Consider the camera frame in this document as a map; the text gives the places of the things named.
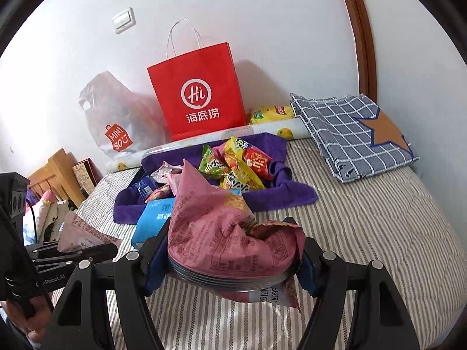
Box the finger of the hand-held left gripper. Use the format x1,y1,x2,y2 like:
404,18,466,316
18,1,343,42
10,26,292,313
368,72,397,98
31,244,119,274
25,241,61,253

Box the white wall switch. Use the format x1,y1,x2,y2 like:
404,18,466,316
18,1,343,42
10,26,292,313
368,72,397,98
112,7,136,34

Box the yellow brown printed snack packet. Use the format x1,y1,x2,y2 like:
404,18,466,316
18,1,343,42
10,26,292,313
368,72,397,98
219,169,265,192

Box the white plastic shopping bag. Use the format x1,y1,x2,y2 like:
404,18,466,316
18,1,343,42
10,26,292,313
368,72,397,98
78,71,173,160

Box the brown wooden door frame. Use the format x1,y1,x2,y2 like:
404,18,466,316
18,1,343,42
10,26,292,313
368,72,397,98
334,0,378,105

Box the dark blue snack packet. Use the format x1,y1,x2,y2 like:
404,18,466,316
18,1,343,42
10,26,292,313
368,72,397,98
133,176,158,196

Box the white and red snack packet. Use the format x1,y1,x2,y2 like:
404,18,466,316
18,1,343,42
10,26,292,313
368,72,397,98
151,161,183,183

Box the clear yellow snack packet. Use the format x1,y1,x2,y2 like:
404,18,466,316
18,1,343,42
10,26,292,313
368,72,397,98
223,136,257,165

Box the striped grey bed quilt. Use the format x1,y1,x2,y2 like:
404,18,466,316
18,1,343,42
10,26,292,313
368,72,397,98
51,136,464,350

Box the patterned notebook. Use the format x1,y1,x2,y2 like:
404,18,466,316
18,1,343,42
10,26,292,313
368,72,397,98
72,158,103,198

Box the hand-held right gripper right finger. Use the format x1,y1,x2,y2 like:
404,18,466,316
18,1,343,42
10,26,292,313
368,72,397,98
283,217,427,350

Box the cartoon printed pillow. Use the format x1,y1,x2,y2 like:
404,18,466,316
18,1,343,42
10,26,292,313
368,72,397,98
22,190,71,246

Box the pale pink snack packet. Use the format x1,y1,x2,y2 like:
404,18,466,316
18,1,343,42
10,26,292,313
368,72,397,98
57,211,123,253

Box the large pink snack bag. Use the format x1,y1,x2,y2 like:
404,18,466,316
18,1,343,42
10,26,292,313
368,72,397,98
167,158,306,313

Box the black cable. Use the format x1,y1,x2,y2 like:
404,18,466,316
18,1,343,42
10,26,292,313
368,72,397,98
28,202,41,245

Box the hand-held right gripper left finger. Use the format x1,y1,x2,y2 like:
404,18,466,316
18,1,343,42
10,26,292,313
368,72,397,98
44,219,172,350

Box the person's left hand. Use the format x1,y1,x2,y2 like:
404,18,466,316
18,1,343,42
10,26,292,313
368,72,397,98
2,292,55,343

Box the blue tissue pack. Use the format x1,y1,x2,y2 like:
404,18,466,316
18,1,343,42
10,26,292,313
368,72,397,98
130,197,177,251

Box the grey checked cloth with star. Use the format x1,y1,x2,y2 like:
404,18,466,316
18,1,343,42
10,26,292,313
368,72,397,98
290,93,420,184

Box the yellow snack bag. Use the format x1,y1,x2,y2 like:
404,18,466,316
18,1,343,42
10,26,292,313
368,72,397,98
248,106,295,125

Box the wooden headboard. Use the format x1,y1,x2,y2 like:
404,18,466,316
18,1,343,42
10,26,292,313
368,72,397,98
27,148,87,211

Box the cartoon printed red snack packet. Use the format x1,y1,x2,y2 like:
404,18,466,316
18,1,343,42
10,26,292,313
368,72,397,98
145,184,173,203

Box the green snack packet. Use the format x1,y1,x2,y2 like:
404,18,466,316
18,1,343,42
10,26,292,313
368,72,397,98
199,145,231,180

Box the red paper bag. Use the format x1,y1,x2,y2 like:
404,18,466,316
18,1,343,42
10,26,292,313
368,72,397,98
147,19,248,141

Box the fruit printed paper roll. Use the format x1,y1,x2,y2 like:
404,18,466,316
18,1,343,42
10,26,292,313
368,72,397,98
106,118,311,173

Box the purple towel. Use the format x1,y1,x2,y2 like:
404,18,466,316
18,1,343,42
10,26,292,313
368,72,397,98
113,133,319,225

